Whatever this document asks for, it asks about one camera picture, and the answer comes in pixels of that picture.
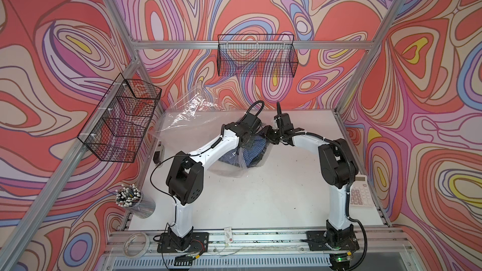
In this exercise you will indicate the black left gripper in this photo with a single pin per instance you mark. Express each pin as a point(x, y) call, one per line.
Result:
point(250, 144)

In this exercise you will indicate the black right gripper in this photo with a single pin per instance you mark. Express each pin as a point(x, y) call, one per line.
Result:
point(266, 133)

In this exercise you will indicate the blue checked shirt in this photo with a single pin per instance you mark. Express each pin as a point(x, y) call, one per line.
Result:
point(252, 154)

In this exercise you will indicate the clear plastic vacuum bag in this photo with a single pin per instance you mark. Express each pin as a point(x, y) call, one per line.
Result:
point(195, 120)

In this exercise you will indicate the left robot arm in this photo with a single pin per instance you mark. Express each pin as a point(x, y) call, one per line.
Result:
point(185, 179)

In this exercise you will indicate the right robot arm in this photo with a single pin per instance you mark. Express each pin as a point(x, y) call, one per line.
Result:
point(337, 165)

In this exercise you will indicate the pink white calculator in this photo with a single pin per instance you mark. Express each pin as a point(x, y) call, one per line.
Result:
point(360, 196)

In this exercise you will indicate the small white cardboard box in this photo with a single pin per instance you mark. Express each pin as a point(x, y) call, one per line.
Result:
point(228, 235)

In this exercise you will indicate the clear cup of pens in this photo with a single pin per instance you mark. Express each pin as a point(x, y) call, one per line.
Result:
point(133, 200)

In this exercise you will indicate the clear tape roll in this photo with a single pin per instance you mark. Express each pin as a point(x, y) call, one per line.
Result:
point(136, 246)

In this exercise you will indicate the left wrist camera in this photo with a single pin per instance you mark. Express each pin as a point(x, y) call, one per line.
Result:
point(252, 120)

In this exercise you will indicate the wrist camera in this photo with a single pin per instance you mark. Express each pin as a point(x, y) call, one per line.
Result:
point(283, 120)
point(252, 120)

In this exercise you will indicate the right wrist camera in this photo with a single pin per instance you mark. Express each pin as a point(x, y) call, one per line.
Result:
point(283, 120)

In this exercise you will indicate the black wire basket back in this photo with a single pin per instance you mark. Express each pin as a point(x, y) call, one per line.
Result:
point(256, 55)

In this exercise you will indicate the black wire basket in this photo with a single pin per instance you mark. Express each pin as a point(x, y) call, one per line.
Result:
point(121, 119)
point(256, 55)

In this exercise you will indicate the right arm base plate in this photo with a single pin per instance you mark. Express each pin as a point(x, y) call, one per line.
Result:
point(332, 240)

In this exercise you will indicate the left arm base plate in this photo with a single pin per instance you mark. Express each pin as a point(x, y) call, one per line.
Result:
point(168, 242)

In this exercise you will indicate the black wire basket left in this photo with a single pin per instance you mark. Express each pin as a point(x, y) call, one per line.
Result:
point(121, 119)

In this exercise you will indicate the aluminium front rail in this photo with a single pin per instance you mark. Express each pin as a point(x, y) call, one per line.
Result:
point(387, 248)

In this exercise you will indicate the aluminium frame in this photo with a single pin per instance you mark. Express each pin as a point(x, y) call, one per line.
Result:
point(59, 57)

